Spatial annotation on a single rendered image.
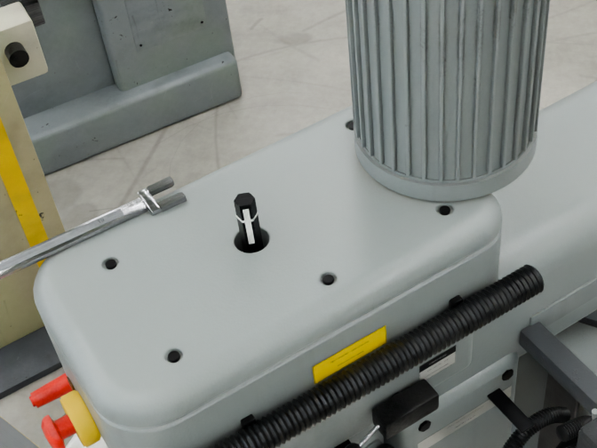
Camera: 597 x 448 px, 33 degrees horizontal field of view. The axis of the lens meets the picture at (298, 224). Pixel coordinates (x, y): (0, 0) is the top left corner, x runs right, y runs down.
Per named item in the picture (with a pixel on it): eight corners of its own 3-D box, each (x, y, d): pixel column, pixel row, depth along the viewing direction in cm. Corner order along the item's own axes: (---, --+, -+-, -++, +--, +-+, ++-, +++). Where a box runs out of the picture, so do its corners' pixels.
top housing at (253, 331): (147, 521, 102) (112, 434, 90) (50, 349, 118) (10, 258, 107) (513, 305, 116) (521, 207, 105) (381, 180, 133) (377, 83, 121)
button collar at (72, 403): (90, 459, 108) (75, 428, 103) (67, 419, 111) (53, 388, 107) (107, 449, 108) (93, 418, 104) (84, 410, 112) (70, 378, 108)
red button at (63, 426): (58, 461, 107) (47, 440, 104) (43, 434, 109) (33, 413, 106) (86, 445, 108) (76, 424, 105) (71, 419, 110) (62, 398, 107)
